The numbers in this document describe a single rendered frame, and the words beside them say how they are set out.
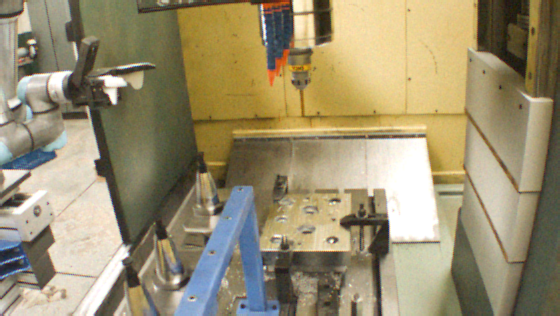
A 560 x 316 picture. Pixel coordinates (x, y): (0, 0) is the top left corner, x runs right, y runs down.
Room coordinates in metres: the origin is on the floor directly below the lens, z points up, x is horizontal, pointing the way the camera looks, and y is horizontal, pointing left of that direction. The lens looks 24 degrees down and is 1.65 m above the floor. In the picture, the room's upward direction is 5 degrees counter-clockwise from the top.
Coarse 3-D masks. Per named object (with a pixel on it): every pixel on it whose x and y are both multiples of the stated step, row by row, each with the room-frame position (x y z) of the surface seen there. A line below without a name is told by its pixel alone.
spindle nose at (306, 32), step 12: (300, 0) 0.92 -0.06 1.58; (312, 0) 0.93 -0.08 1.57; (324, 0) 0.94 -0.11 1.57; (300, 12) 0.92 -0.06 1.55; (312, 12) 0.93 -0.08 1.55; (324, 12) 0.94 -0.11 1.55; (300, 24) 0.92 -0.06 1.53; (312, 24) 0.92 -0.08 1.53; (324, 24) 0.94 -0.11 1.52; (264, 36) 0.96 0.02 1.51; (300, 36) 0.92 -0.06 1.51; (312, 36) 0.92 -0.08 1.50; (324, 36) 0.94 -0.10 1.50; (300, 48) 0.93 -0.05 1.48
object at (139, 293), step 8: (128, 288) 0.46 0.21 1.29; (136, 288) 0.46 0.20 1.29; (144, 288) 0.46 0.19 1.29; (128, 296) 0.45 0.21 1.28; (136, 296) 0.45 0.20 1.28; (144, 296) 0.46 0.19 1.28; (128, 304) 0.45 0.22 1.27; (136, 304) 0.45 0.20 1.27; (144, 304) 0.45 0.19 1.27; (152, 304) 0.46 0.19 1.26; (128, 312) 0.46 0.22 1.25; (136, 312) 0.45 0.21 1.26; (144, 312) 0.45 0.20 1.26; (152, 312) 0.46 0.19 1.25
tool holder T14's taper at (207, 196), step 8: (200, 176) 0.78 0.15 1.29; (208, 176) 0.78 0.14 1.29; (200, 184) 0.78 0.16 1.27; (208, 184) 0.78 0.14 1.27; (200, 192) 0.78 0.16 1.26; (208, 192) 0.78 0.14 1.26; (216, 192) 0.79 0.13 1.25; (200, 200) 0.78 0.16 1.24; (208, 200) 0.77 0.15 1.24; (216, 200) 0.78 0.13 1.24
